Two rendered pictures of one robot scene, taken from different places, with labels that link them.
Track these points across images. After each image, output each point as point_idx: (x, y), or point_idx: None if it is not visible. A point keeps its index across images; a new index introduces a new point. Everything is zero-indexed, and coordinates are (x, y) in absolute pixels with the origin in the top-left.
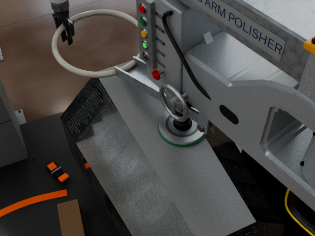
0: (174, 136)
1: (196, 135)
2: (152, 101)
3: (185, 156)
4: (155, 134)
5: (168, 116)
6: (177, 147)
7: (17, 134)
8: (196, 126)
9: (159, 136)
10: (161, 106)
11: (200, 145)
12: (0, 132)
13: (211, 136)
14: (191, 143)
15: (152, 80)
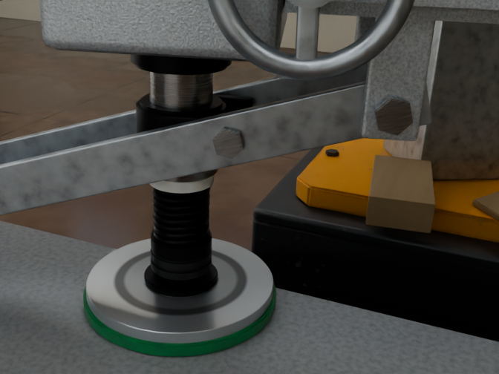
0: (198, 316)
1: (255, 282)
2: (4, 285)
3: (289, 357)
4: (113, 358)
5: (112, 282)
6: (232, 349)
7: None
8: (228, 264)
9: (134, 354)
10: (52, 282)
11: (288, 308)
12: None
13: None
14: (266, 309)
15: (84, 33)
